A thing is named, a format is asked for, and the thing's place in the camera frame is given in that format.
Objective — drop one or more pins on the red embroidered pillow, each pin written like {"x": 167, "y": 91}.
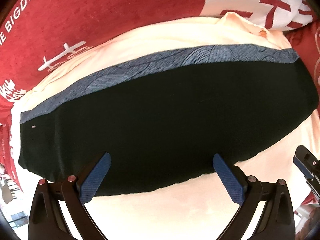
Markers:
{"x": 302, "y": 40}

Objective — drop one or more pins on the red printed blanket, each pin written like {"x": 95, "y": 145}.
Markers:
{"x": 112, "y": 10}

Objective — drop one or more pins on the cream folded garment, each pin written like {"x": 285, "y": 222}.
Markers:
{"x": 162, "y": 217}

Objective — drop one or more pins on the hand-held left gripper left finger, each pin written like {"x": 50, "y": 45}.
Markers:
{"x": 96, "y": 177}

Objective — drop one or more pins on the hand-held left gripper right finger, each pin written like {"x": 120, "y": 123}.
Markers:
{"x": 228, "y": 180}

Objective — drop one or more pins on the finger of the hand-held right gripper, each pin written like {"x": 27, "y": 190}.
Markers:
{"x": 303, "y": 155}

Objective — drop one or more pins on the black pants with blue stripe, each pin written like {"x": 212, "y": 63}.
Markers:
{"x": 162, "y": 117}

